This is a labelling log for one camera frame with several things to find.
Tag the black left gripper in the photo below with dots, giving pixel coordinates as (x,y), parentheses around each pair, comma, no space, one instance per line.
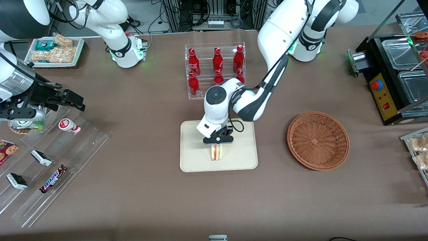
(229,131)

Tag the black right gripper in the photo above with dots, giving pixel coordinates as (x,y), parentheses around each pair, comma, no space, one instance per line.
(42,94)

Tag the triangle sandwich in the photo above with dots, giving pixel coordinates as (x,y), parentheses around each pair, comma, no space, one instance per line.
(217,153)

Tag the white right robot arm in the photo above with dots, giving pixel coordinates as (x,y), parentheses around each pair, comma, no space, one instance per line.
(117,47)

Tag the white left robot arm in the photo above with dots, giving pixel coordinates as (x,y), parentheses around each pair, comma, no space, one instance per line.
(277,30)

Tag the cream rectangular tray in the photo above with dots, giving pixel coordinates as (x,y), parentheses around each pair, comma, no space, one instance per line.
(197,150)

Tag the small wicker basket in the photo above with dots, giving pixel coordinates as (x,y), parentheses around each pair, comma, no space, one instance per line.
(20,131)

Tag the white snack tray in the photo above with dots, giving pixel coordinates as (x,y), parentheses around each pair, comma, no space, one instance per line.
(79,45)

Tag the large brown wicker basket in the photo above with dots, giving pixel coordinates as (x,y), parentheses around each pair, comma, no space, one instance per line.
(317,140)

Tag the metal snack tray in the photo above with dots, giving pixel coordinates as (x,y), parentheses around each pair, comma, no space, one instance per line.
(403,138)

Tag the red white yogurt drink bottle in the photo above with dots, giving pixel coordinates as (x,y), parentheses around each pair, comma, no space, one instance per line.
(67,125)

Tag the green snack package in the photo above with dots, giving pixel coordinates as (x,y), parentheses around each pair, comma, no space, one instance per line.
(40,126)

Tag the clear acrylic tiered stand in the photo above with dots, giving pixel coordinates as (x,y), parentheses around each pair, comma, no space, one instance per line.
(83,144)

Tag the large clear granola bag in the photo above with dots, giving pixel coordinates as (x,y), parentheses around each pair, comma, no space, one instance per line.
(62,55)

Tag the black white snack box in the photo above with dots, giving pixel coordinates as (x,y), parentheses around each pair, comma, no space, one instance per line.
(41,158)
(17,181)

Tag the red cola bottle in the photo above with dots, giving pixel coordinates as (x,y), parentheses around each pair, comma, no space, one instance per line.
(193,85)
(217,62)
(240,77)
(238,60)
(194,63)
(218,79)

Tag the teal snack packet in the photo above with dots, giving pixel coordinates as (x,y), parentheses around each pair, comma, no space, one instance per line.
(45,45)

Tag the small clear cracker bag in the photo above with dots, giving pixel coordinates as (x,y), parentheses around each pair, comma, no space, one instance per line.
(63,41)

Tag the cookie package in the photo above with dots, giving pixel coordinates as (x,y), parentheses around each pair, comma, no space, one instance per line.
(6,150)

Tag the Snickers chocolate bar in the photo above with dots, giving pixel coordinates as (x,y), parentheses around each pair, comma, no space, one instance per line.
(53,179)

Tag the clear acrylic bottle rack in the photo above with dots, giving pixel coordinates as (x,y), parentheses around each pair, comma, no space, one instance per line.
(204,50)

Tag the grey white device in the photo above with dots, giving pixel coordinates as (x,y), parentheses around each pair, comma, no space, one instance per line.
(218,238)

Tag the white power strip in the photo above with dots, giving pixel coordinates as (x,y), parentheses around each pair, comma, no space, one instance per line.
(215,23)

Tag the black equipment rack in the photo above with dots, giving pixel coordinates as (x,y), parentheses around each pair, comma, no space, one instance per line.
(190,13)

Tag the grey metal side box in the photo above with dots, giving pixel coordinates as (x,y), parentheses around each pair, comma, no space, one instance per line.
(359,62)

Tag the red emergency button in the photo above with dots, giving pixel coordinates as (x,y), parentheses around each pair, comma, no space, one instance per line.
(376,85)

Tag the black food warmer appliance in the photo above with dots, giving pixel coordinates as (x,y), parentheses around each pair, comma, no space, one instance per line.
(369,63)

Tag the steel food pan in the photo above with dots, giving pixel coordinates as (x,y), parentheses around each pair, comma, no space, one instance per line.
(399,53)
(413,23)
(414,87)

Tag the clear fried snack bag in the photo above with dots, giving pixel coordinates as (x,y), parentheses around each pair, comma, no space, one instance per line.
(423,161)
(419,143)

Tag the red sausage skewer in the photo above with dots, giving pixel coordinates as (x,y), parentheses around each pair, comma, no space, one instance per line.
(422,34)
(424,53)

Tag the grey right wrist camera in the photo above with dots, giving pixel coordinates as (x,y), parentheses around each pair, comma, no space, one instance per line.
(33,117)

